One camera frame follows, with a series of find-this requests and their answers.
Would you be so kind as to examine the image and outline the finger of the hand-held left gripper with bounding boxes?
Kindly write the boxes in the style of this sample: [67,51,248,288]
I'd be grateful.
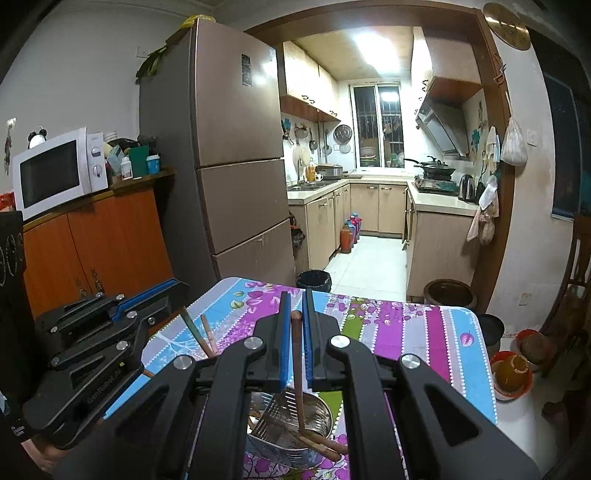
[111,278,190,322]
[48,301,173,372]

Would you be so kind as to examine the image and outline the dark green bag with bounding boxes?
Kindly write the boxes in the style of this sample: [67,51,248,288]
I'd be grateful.
[136,45,170,79]

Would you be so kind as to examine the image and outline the orange wooden cabinet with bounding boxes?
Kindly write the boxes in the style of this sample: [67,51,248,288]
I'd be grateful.
[21,168,177,319]

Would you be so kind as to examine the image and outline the gas stove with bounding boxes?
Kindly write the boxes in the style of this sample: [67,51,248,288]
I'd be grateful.
[413,175,459,193]

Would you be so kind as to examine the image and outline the beige lower kitchen cabinets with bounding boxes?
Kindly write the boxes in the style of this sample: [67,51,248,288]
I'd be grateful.
[287,181,478,287]

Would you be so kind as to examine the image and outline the black wok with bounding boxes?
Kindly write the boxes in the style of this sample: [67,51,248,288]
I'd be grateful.
[404,156,456,179]

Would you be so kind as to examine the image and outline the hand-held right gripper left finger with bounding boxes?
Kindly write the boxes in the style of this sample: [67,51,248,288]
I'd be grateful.
[53,291,294,480]

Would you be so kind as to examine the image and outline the barred kitchen window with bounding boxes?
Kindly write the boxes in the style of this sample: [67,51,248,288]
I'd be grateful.
[348,82,404,168]

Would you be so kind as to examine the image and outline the wall sticker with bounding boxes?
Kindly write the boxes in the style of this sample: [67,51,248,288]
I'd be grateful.
[4,117,17,175]

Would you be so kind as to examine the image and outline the tall grey refrigerator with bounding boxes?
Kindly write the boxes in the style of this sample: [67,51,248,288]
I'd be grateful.
[139,17,296,289]

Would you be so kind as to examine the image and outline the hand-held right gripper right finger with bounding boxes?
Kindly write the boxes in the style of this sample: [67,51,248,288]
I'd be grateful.
[302,289,541,480]

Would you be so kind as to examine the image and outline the red plastic basin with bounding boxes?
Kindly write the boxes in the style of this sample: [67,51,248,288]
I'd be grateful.
[516,329,551,366]

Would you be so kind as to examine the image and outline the steel range hood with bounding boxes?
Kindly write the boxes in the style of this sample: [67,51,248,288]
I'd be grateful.
[414,95,470,158]

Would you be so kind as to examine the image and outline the wooden dining chair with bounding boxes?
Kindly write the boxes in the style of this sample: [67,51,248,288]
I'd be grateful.
[540,212,591,370]

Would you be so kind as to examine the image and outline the floral striped tablecloth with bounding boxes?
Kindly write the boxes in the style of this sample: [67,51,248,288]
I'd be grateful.
[104,277,499,480]

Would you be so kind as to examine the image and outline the black pot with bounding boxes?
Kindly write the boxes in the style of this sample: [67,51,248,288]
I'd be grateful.
[475,314,507,356]

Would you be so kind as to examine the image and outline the black trash bin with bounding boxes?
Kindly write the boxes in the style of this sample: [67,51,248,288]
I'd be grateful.
[295,269,332,294]

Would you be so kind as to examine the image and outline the gold round wall clock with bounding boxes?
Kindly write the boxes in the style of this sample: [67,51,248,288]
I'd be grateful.
[482,2,532,51]

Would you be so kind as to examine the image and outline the beige upper kitchen cabinets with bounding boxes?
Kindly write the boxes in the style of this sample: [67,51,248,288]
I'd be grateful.
[283,41,341,123]

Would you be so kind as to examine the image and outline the square ceiling light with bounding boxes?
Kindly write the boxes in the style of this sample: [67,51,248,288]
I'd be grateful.
[355,28,402,77]

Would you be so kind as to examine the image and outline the steel electric kettle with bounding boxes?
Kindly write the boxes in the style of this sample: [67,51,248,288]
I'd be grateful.
[458,173,479,203]

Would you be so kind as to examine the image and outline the white hanging plastic bag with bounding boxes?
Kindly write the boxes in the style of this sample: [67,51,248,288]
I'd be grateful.
[501,115,528,166]

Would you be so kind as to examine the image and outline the beige kitchen cabinets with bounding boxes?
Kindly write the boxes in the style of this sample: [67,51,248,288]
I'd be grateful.
[287,181,478,287]
[283,41,341,123]

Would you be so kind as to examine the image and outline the large brown ceramic jar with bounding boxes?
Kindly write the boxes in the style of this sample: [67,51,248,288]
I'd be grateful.
[424,278,479,311]

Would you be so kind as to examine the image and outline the hanging cloth bags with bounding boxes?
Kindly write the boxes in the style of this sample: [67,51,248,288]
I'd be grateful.
[466,175,501,246]

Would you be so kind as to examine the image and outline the person's left hand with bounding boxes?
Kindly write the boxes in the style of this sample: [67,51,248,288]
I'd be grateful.
[24,439,71,476]

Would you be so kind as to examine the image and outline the dark room window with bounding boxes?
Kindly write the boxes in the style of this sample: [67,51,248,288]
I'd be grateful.
[540,46,591,217]

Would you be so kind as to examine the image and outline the white microwave oven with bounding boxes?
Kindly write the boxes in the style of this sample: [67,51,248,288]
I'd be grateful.
[11,127,109,221]

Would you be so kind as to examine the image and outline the perforated metal utensil holder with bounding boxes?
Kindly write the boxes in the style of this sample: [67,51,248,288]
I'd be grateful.
[245,387,348,470]

